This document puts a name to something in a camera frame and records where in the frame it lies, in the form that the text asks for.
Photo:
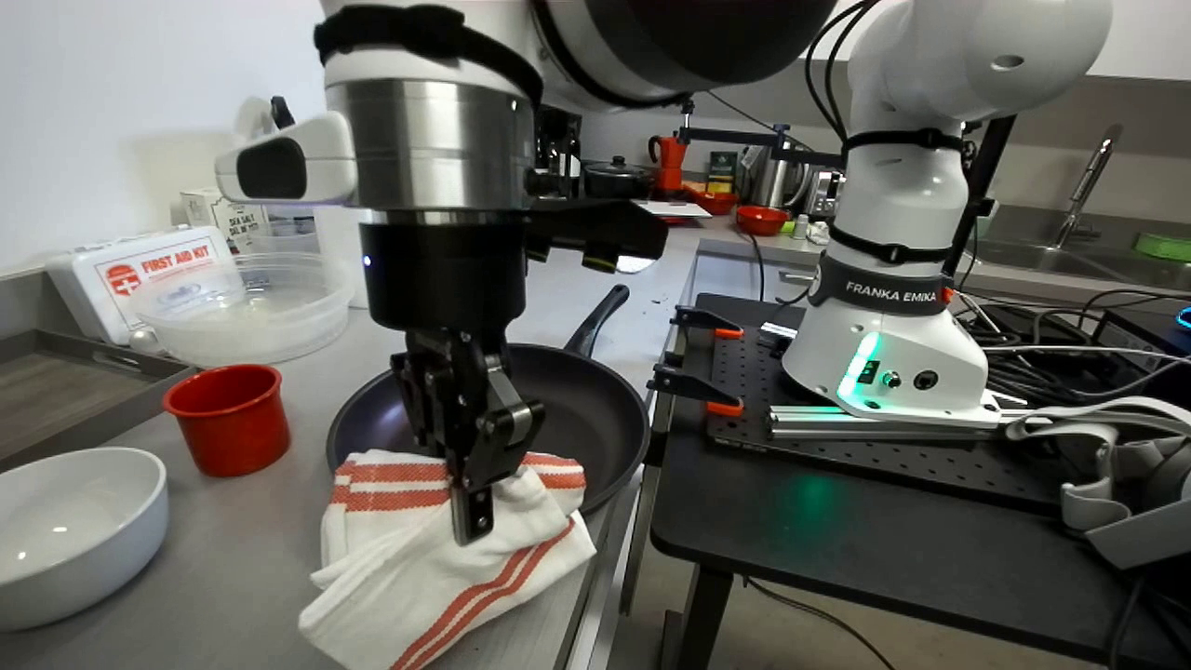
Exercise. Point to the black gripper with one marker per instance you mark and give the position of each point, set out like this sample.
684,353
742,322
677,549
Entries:
439,280

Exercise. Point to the grey frying pan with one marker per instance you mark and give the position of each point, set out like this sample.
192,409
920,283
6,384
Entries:
581,411

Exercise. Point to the white red-striped tea towel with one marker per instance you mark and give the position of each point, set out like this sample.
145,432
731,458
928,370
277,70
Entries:
412,582

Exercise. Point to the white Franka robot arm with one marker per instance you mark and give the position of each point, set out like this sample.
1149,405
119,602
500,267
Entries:
433,134

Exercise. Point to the white paper towel roll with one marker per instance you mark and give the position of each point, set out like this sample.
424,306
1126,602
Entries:
340,255

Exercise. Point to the white crumpled tissue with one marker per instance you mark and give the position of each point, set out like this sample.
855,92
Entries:
638,262

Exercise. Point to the black orange-tipped clamp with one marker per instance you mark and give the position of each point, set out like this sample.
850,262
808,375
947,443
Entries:
701,322
695,390

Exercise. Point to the red plastic cup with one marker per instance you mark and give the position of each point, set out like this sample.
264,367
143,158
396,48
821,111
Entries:
227,422

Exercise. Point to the white plate with red food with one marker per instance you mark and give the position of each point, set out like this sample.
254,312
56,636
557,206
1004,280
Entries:
684,209

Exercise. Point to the white label strip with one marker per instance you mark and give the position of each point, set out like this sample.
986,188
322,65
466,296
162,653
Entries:
778,332

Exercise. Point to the red pitcher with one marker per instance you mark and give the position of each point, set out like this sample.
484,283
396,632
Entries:
670,164

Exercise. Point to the small red bowl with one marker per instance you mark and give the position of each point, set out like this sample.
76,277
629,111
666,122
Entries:
717,198

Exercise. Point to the white patterned box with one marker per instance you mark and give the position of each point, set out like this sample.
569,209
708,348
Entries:
205,221

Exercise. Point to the white first aid kit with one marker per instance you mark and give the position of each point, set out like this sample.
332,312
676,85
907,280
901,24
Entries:
134,280

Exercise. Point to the steel kettle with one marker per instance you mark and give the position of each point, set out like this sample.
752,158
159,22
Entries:
778,179

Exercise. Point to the black table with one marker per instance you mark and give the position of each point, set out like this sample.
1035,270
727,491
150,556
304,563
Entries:
867,544

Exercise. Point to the white ceramic bowl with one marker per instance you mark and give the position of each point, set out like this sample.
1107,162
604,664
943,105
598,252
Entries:
69,534

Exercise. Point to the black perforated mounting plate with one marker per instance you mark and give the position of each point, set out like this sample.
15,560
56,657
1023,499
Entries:
896,458

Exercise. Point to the steel sink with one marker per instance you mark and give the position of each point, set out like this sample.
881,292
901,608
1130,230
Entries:
1053,255

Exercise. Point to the steel faucet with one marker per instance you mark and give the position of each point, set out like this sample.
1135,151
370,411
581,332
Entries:
1084,188

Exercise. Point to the grey plastic device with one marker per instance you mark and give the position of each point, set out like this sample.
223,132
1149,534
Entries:
1130,509

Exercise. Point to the green sponge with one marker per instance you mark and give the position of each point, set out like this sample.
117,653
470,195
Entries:
1161,247

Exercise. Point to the silver aluminium rail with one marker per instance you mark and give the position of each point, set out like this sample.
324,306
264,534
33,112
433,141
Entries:
867,422

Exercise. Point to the white wall cabinets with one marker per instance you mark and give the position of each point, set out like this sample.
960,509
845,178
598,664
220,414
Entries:
1149,50

